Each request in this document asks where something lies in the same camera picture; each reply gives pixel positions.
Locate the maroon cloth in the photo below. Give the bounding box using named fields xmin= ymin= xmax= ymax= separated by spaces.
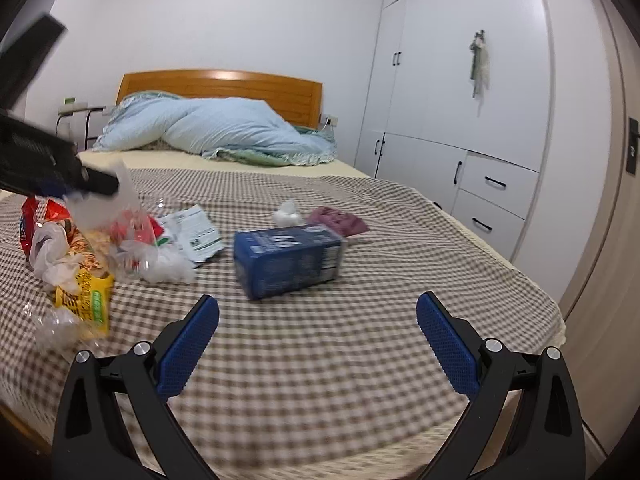
xmin=307 ymin=206 xmax=369 ymax=237

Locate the black metal side table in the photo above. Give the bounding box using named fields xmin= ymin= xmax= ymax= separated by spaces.
xmin=54 ymin=98 xmax=114 ymax=151

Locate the clear red plastic wrapper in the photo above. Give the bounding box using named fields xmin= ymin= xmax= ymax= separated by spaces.
xmin=65 ymin=162 xmax=195 ymax=284

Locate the white green paper wrapper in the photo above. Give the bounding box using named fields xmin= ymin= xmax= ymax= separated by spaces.
xmin=157 ymin=205 xmax=224 ymax=266

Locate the crumpled clear plastic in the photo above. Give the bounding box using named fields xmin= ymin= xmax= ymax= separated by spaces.
xmin=23 ymin=302 xmax=102 ymax=353

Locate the checkered bed blanket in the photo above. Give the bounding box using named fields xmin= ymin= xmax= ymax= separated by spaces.
xmin=0 ymin=167 xmax=566 ymax=468

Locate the light blue duvet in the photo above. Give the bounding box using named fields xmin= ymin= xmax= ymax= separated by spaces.
xmin=92 ymin=91 xmax=337 ymax=167

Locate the white wardrobe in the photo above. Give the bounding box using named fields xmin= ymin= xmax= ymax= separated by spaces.
xmin=356 ymin=0 xmax=613 ymax=306

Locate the crumpled white tissue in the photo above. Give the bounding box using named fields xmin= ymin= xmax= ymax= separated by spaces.
xmin=272 ymin=198 xmax=306 ymax=228

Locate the white plastic bag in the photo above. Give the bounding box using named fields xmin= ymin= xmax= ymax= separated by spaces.
xmin=28 ymin=222 xmax=82 ymax=294

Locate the yellow bed sheet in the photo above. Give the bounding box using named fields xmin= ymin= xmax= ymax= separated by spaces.
xmin=0 ymin=146 xmax=569 ymax=480

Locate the hanging cloth on wardrobe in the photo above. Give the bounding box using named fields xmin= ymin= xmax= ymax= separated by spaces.
xmin=469 ymin=29 xmax=490 ymax=115

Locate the blue milk carton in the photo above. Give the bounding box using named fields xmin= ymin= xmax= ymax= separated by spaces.
xmin=233 ymin=224 xmax=346 ymax=300

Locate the yellow noodle snack bag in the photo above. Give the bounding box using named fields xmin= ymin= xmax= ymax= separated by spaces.
xmin=20 ymin=196 xmax=114 ymax=339

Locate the black door handle plate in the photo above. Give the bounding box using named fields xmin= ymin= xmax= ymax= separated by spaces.
xmin=625 ymin=117 xmax=640 ymax=176

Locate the wooden headboard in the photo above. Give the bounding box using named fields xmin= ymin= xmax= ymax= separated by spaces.
xmin=116 ymin=70 xmax=322 ymax=128

